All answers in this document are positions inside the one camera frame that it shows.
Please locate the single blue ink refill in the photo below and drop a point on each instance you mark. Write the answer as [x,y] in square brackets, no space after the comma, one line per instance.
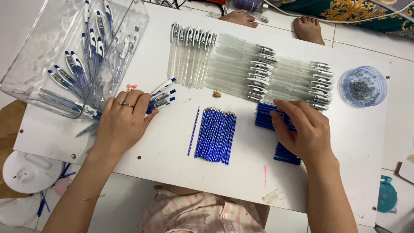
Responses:
[193,131]

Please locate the round tub of metal springs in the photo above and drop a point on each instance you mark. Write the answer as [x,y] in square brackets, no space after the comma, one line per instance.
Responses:
[364,86]

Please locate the brown cardboard sheet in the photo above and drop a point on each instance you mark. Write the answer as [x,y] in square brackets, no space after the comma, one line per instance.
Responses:
[9,136]

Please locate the clear pen on floor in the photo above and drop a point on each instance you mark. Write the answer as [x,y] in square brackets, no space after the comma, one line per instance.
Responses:
[258,16]

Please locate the white round lid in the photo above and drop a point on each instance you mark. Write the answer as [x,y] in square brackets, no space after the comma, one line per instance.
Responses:
[30,171]

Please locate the bunch of blue ink refills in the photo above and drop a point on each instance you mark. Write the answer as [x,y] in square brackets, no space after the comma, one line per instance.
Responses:
[216,136]

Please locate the purple plastic bottle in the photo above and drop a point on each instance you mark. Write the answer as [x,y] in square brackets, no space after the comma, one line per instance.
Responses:
[249,5]

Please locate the long row of clear barrels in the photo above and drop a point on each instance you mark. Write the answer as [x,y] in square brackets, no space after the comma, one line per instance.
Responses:
[241,69]

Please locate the pink patterned pyjamas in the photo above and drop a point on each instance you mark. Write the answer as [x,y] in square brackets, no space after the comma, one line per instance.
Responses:
[200,213]

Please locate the teal patterned fabric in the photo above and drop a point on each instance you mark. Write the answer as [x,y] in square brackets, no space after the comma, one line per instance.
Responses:
[355,14]

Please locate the loose blue pen parts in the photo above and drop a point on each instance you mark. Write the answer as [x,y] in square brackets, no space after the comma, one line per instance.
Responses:
[43,202]

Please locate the pile of assembled blue pens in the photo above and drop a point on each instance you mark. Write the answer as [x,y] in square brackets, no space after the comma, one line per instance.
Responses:
[84,61]

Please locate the clear plastic bin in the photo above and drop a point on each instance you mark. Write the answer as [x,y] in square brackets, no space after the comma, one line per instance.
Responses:
[71,55]

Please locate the pink bunny charm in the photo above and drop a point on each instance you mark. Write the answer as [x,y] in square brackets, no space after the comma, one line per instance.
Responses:
[131,87]

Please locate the small pink cup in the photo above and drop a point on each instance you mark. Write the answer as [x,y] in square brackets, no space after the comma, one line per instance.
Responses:
[61,186]

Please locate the person's left hand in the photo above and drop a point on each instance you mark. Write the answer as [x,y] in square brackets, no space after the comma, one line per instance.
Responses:
[121,129]

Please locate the assembled blue white pen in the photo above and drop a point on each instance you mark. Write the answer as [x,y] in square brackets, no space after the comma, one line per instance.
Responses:
[163,86]
[163,95]
[161,103]

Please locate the short row of clear barrels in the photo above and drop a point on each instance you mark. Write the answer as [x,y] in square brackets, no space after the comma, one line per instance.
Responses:
[300,84]

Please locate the upright row of clear barrels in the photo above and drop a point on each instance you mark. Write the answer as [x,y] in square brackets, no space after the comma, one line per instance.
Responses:
[191,55]

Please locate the person's right hand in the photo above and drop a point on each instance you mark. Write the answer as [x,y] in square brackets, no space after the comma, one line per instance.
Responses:
[307,136]

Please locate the row of blue pen tips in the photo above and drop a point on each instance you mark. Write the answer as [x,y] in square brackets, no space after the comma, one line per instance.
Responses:
[264,118]

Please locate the brown bear charm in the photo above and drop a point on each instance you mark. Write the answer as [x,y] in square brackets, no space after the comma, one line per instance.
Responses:
[217,94]

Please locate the teal plastic lid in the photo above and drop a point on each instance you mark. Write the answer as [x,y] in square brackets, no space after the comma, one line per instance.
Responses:
[386,194]

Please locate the white round plate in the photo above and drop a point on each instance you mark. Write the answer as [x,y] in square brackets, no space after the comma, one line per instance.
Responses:
[17,210]

